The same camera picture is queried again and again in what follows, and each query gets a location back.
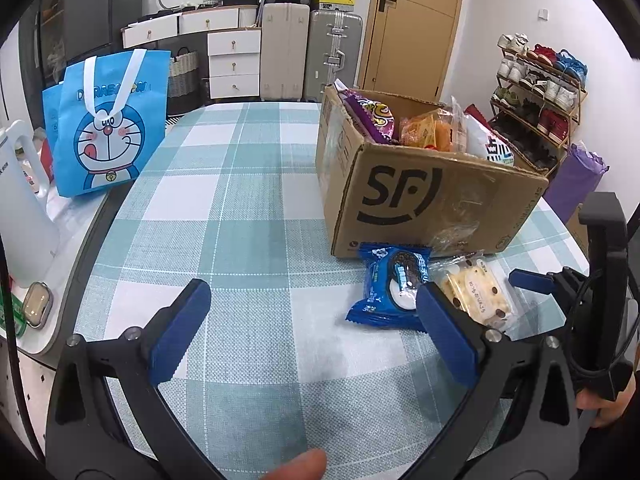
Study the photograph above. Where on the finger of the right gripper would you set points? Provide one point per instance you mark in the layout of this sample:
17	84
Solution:
563	286

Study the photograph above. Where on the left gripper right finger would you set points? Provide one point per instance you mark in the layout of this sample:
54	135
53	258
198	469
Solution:
517	418

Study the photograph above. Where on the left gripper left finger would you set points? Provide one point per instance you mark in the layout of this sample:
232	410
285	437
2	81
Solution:
85	436

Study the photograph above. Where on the white fried noodle snack bag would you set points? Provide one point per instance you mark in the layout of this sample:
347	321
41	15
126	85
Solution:
479	139

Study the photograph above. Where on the clear cracker pack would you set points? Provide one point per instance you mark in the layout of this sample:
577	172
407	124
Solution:
439	130

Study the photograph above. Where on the purple candy snack bag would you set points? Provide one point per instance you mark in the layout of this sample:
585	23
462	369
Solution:
375	117

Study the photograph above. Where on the person's right hand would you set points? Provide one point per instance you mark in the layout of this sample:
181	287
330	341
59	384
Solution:
606	411

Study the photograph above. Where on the person's left hand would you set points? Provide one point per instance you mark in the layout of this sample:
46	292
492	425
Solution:
310	465

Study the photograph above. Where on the small cardboard box on floor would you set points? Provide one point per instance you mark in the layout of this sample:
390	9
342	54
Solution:
578	230

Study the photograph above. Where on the clear wrapped white cake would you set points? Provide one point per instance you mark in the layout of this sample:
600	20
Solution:
474	288

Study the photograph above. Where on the purple rolled mat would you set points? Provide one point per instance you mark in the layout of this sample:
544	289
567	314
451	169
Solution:
579	174

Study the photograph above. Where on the beige earbuds case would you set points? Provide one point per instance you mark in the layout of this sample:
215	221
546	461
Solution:
37	304

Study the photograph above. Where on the blue Oreo cookie pack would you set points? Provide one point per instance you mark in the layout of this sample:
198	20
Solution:
394	274

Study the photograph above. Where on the wooden shoe rack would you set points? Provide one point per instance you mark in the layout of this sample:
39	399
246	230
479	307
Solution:
537	103

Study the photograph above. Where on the SF cardboard box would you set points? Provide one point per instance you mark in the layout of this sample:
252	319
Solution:
392	194

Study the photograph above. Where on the checkered teal tablecloth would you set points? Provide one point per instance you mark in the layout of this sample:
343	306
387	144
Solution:
232	197

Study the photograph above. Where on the wooden door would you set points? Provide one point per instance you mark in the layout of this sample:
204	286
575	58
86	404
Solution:
408	46

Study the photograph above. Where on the blue Doraemon tote bag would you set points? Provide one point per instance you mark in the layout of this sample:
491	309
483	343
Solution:
105	119

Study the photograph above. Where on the silver suitcase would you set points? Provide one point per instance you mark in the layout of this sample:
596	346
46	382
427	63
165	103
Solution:
332	51

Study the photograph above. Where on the woven basket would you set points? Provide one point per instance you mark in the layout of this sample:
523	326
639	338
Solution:
183	74

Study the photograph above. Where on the yellow black box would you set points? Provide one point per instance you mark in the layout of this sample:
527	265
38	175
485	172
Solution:
336	5

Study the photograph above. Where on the beige suitcase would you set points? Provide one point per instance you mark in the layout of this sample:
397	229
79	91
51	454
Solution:
283	51

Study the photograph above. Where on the white drawer desk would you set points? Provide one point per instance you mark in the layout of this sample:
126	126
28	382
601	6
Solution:
226	39

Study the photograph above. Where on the dark grey refrigerator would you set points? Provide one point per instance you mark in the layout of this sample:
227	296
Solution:
94	27

